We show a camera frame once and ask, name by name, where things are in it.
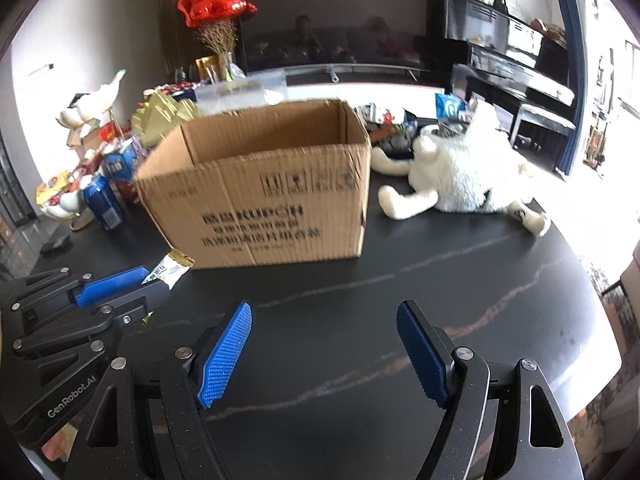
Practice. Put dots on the person's left hand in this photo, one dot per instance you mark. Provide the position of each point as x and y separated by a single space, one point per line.
52 449

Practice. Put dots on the dried flower bunch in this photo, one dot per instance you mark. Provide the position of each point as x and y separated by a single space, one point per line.
217 37

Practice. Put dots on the blue red snack bag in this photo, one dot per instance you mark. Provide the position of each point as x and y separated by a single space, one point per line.
122 165

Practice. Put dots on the blue white snack bag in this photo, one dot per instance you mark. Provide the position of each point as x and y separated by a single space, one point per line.
450 107

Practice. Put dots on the pile of snack packets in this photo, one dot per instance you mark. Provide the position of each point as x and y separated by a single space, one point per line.
387 125

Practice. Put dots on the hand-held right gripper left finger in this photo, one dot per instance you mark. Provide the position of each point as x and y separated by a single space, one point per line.
222 355

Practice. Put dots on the blue drink can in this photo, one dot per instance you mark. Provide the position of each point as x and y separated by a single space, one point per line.
104 205

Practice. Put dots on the white gold-edged snack packet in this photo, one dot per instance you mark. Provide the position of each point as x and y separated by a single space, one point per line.
170 267

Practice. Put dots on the black television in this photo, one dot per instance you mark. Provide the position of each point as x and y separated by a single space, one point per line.
340 20

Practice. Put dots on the black piano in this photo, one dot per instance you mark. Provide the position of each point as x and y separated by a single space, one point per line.
505 45

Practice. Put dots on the blue curtain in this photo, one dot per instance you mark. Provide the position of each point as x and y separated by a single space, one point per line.
570 60

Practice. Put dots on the black metronome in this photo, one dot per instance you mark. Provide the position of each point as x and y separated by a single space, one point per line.
500 4

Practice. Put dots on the red heart balloon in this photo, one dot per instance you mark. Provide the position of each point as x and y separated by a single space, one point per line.
212 7

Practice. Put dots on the clear plastic box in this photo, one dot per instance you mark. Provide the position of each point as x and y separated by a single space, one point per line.
240 90

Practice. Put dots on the yellow green pleated gift box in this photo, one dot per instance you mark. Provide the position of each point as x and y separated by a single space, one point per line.
160 117

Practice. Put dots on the brown cardboard box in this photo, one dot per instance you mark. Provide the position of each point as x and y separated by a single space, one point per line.
275 210

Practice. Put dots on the gold box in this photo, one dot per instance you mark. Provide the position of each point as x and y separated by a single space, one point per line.
206 67

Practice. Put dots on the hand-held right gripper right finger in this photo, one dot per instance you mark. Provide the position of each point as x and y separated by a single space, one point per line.
422 355

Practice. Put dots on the white plush toy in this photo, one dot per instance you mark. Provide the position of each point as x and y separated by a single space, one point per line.
465 180

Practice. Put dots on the piano bench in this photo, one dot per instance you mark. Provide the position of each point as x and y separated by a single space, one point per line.
542 125

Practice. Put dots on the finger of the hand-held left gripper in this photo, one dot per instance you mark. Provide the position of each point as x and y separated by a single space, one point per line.
145 300
112 285

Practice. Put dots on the white shell tiered tray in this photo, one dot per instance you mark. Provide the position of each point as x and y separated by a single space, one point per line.
95 105

